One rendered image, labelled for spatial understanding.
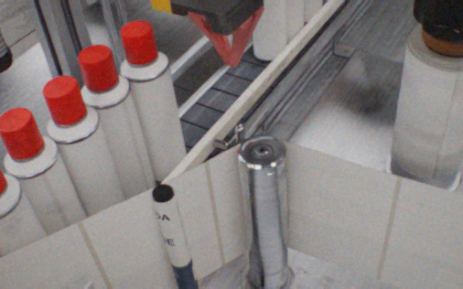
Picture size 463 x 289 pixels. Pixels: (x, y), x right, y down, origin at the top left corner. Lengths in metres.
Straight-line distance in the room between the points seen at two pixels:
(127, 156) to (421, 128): 0.31
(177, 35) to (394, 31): 0.39
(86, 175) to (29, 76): 0.49
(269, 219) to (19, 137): 0.22
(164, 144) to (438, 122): 0.29
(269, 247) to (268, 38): 0.39
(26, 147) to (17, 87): 0.51
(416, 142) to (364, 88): 0.21
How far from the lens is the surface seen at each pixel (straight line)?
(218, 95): 0.78
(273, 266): 0.52
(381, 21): 1.03
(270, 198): 0.44
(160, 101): 0.58
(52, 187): 0.51
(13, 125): 0.48
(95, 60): 0.52
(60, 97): 0.49
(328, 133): 0.71
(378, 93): 0.78
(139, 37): 0.54
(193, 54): 0.72
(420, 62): 0.54
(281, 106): 0.80
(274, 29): 0.80
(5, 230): 0.49
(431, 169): 0.61
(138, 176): 0.61
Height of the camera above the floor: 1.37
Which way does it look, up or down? 44 degrees down
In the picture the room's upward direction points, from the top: 6 degrees counter-clockwise
